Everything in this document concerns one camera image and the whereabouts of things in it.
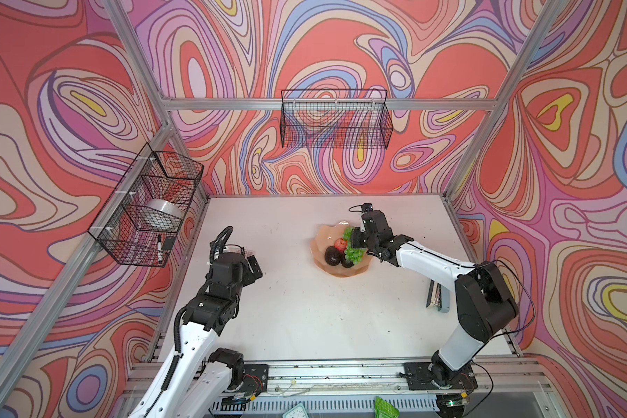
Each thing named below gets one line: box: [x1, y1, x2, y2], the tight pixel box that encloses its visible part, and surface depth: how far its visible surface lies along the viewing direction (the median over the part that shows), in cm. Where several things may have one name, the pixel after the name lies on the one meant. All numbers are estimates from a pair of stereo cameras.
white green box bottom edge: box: [282, 402, 311, 418], surface depth 68 cm
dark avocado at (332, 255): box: [323, 245, 341, 266], surface depth 95 cm
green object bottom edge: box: [373, 396, 400, 418], surface depth 70 cm
